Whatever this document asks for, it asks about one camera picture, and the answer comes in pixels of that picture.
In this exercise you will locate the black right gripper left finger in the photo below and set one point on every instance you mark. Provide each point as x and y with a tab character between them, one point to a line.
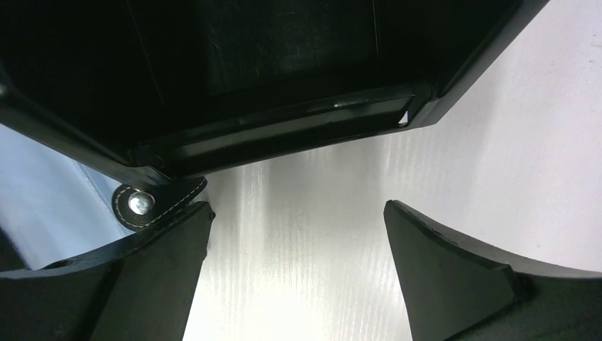
136	288

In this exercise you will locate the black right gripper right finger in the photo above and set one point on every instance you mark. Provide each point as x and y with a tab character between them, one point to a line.
456	287

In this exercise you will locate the black plastic bin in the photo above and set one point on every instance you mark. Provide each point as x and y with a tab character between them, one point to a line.
152	92

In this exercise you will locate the black leather card holder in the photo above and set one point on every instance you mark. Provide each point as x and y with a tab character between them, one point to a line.
49	221

